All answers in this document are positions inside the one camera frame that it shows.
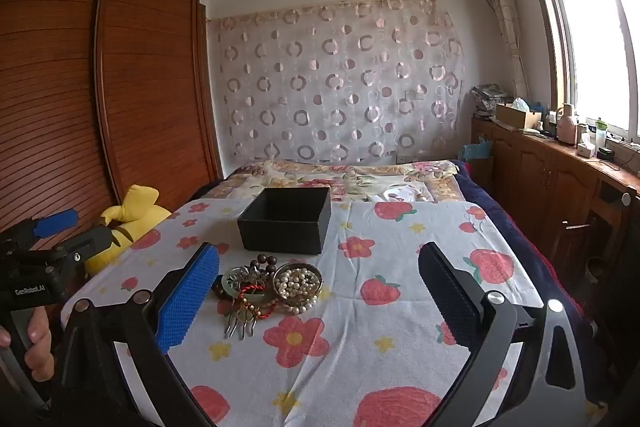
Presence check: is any window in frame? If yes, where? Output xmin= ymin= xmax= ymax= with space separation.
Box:
xmin=520 ymin=0 xmax=640 ymax=144

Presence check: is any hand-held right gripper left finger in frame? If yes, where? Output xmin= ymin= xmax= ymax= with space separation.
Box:
xmin=50 ymin=242 xmax=221 ymax=427

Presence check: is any silver flower hair comb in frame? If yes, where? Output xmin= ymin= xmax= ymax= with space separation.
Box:
xmin=223 ymin=302 xmax=266 ymax=341

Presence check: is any person's left hand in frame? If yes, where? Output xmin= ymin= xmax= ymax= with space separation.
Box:
xmin=0 ymin=306 xmax=55 ymax=383

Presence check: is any wooden wardrobe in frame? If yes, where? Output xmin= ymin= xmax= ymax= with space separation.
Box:
xmin=0 ymin=0 xmax=224 ymax=254

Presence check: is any brown wooden bead bracelet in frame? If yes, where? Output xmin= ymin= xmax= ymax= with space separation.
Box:
xmin=249 ymin=252 xmax=282 ymax=274

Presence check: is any wooden side cabinet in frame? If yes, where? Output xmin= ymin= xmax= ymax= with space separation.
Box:
xmin=470 ymin=116 xmax=640 ymax=308

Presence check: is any stack of folded papers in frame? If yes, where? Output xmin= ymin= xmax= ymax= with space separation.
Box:
xmin=472 ymin=84 xmax=514 ymax=116

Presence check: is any green jade bangle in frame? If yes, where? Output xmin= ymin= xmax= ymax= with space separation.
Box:
xmin=219 ymin=279 xmax=276 ymax=309

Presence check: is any black storage box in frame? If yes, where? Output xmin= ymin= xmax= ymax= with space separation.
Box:
xmin=236 ymin=187 xmax=332 ymax=256

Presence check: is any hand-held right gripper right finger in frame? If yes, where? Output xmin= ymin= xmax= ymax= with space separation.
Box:
xmin=417 ymin=242 xmax=601 ymax=427

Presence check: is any red string bracelet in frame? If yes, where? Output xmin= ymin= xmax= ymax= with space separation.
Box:
xmin=234 ymin=284 xmax=282 ymax=321

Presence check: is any dark blue blanket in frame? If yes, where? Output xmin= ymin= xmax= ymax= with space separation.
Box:
xmin=454 ymin=161 xmax=597 ymax=339

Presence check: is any yellow plush toy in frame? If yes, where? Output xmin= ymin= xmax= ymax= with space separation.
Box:
xmin=84 ymin=184 xmax=162 ymax=279

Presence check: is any floral bed sheet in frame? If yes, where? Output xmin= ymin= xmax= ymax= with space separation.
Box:
xmin=192 ymin=159 xmax=467 ymax=214

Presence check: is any cardboard box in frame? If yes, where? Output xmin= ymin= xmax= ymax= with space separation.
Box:
xmin=495 ymin=103 xmax=544 ymax=130

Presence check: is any silver jewelled ornament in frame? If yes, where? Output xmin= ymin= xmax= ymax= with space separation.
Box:
xmin=222 ymin=266 xmax=264 ymax=291

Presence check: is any gathered white window curtain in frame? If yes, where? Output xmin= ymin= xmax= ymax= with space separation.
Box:
xmin=476 ymin=0 xmax=532 ymax=94

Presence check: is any blue bag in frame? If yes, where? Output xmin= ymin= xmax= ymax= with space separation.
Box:
xmin=457 ymin=141 xmax=496 ymax=164

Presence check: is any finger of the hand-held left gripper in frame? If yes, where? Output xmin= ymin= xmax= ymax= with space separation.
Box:
xmin=31 ymin=209 xmax=79 ymax=241
xmin=62 ymin=226 xmax=119 ymax=263

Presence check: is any circle patterned curtain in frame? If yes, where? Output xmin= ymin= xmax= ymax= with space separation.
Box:
xmin=207 ymin=0 xmax=469 ymax=166

